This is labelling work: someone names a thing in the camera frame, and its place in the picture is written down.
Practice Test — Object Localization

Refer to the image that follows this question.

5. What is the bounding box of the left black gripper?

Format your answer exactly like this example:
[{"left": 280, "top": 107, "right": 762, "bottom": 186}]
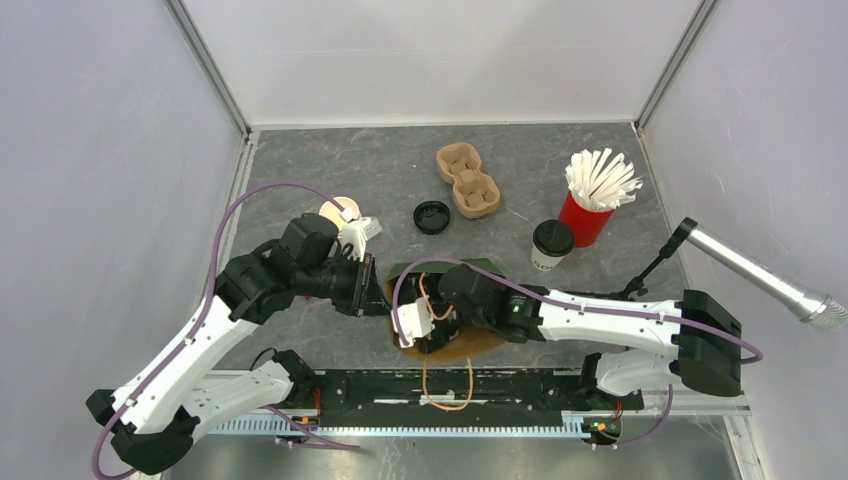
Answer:
[{"left": 296, "top": 250, "right": 393, "bottom": 317}]

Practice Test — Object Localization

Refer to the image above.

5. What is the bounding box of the green paper bag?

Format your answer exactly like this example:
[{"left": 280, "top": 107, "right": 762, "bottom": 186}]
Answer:
[{"left": 384, "top": 257, "right": 508, "bottom": 413}]

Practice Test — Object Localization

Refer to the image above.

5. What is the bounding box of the stack of black lids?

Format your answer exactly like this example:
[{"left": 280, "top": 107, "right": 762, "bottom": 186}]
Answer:
[{"left": 413, "top": 200, "right": 452, "bottom": 235}]

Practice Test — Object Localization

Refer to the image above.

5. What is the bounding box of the stack of white paper cups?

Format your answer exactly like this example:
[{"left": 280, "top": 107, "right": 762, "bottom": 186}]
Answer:
[{"left": 318, "top": 196, "right": 361, "bottom": 232}]

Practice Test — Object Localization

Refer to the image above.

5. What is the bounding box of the stack of cardboard cup carriers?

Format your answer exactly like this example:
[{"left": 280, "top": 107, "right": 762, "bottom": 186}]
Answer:
[{"left": 436, "top": 142, "right": 501, "bottom": 219}]

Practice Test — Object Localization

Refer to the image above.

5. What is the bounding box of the single black lid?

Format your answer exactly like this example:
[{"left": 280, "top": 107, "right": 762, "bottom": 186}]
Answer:
[{"left": 532, "top": 219, "right": 576, "bottom": 257}]

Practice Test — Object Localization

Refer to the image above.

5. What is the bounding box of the single white paper cup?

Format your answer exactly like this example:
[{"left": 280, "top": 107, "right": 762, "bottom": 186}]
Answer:
[{"left": 530, "top": 246, "right": 565, "bottom": 271}]

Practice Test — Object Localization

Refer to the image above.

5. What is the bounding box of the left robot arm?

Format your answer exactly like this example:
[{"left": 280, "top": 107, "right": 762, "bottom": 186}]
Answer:
[{"left": 86, "top": 213, "right": 388, "bottom": 475}]

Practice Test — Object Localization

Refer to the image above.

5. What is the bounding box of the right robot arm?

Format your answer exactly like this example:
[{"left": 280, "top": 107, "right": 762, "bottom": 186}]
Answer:
[{"left": 394, "top": 265, "right": 743, "bottom": 408}]

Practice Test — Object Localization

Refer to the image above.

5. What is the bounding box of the red cup holder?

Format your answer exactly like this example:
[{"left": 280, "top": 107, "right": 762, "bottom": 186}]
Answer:
[{"left": 557, "top": 193, "right": 614, "bottom": 248}]

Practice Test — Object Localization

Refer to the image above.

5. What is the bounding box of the silver microphone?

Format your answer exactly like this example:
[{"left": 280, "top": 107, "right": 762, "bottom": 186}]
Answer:
[{"left": 672, "top": 217, "right": 847, "bottom": 333}]

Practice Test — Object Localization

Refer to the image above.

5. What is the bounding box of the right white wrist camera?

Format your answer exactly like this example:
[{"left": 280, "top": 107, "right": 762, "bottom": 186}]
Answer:
[{"left": 393, "top": 297, "right": 434, "bottom": 348}]

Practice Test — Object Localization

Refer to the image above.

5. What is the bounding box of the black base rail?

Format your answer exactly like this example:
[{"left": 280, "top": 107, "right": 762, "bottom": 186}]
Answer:
[{"left": 278, "top": 367, "right": 645, "bottom": 429}]

